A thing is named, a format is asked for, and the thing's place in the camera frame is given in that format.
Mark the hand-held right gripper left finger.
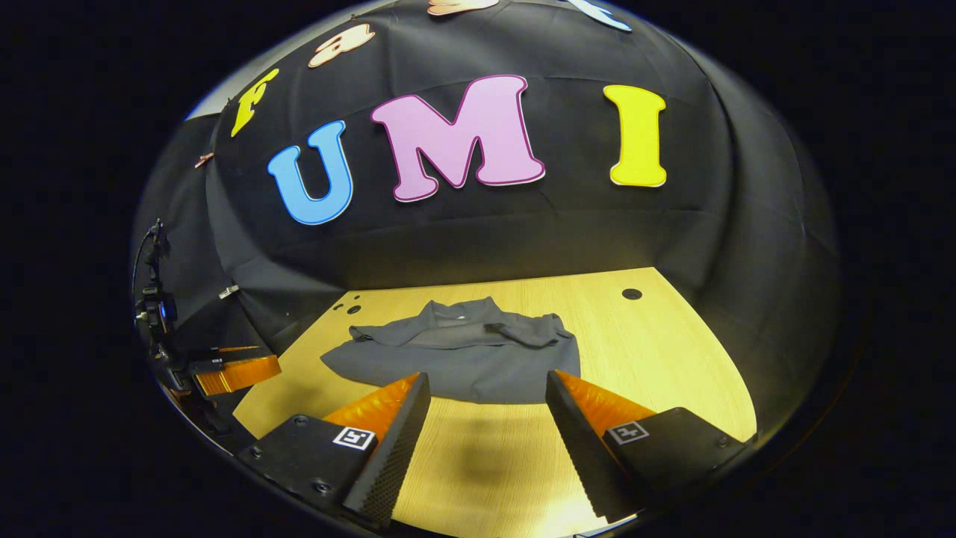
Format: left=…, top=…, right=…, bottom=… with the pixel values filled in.
left=239, top=371, right=432, bottom=530

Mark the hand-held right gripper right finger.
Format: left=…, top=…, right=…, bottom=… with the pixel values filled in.
left=545, top=369, right=748, bottom=524

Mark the grey button shirt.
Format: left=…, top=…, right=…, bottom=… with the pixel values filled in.
left=321, top=297, right=582, bottom=405

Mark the black backdrop cloth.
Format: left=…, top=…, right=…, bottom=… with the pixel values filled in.
left=131, top=0, right=841, bottom=442

